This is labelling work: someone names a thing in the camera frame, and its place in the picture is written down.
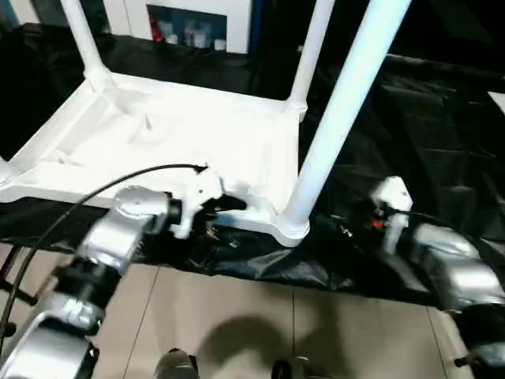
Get white cabinet with glass doors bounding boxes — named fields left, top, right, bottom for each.
left=0, top=0, right=253, bottom=54

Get black metal stand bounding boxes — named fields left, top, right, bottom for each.
left=0, top=236, right=39, bottom=307

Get blue upright panel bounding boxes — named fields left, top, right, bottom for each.
left=250, top=0, right=264, bottom=54

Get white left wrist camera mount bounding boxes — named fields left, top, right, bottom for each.
left=173, top=169, right=226, bottom=241

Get white plastic table top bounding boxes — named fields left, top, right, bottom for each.
left=0, top=70, right=311, bottom=249

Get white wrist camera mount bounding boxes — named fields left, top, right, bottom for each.
left=173, top=169, right=226, bottom=241
left=370, top=176, right=414, bottom=256

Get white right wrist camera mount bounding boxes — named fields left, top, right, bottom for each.
left=370, top=176, right=414, bottom=256

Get black plastic mat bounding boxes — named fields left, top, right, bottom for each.
left=0, top=21, right=505, bottom=309

